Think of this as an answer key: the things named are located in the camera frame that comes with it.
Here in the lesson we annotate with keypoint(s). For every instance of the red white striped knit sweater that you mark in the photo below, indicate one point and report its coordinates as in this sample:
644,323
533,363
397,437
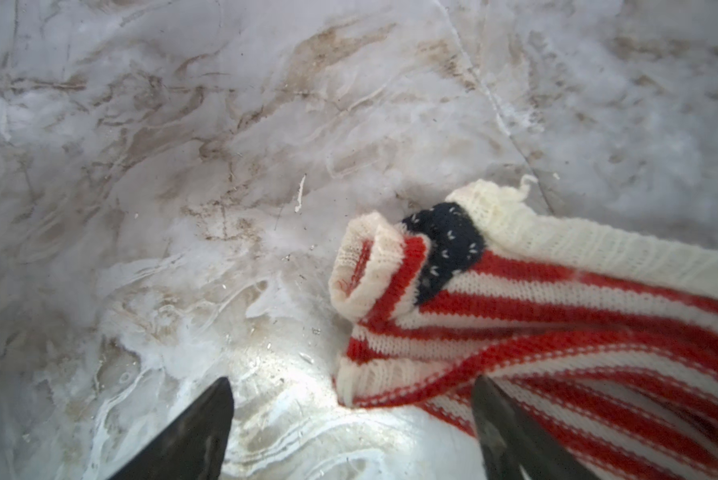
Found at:
607,338

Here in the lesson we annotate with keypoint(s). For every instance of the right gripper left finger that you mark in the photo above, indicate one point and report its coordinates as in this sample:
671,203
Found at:
193,445

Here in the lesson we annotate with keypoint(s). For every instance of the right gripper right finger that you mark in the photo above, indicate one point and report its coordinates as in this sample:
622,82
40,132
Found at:
513,444

